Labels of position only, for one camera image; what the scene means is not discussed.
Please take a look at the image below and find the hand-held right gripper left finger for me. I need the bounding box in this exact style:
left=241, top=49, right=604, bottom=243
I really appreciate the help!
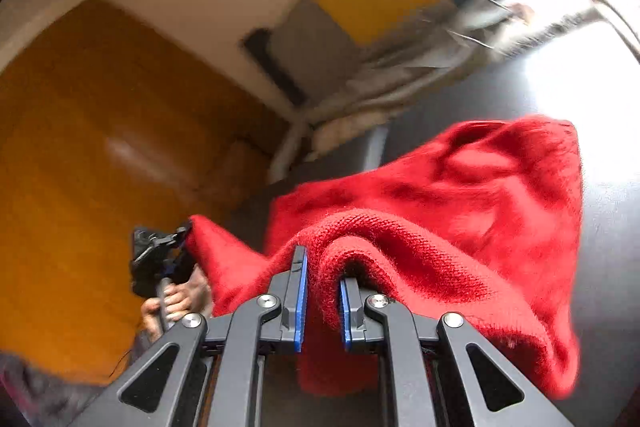
left=70, top=246, right=308, bottom=427

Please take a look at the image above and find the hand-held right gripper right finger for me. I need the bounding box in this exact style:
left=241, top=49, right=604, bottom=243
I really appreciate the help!
left=339, top=276, right=576, bottom=427

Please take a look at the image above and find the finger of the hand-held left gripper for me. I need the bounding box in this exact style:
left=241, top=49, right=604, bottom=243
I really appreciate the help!
left=167, top=252, right=197, bottom=280
left=152, top=219, right=195, bottom=255

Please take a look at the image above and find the red knitted sweater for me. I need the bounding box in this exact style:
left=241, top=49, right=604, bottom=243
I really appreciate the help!
left=190, top=116, right=583, bottom=398

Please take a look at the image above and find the person's left hand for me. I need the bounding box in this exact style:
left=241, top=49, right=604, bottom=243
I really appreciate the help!
left=142, top=278, right=214, bottom=342

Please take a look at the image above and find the person's clothing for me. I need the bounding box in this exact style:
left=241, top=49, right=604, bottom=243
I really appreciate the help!
left=0, top=352, right=116, bottom=427

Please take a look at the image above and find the grey cloth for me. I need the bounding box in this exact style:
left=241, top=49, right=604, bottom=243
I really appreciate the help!
left=305, top=0, right=640, bottom=158

